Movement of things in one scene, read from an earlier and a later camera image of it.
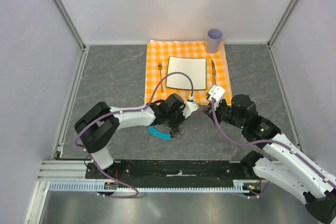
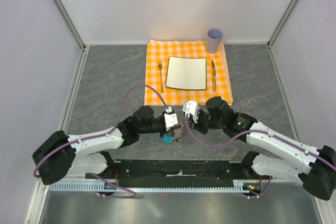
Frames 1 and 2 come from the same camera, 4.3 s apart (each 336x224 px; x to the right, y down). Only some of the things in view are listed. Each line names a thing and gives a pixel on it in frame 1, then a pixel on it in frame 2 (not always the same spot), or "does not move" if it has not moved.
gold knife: (213, 73) does not move
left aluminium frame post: (58, 3) does not move
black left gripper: (173, 125) -> (171, 129)
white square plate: (195, 68) does not move
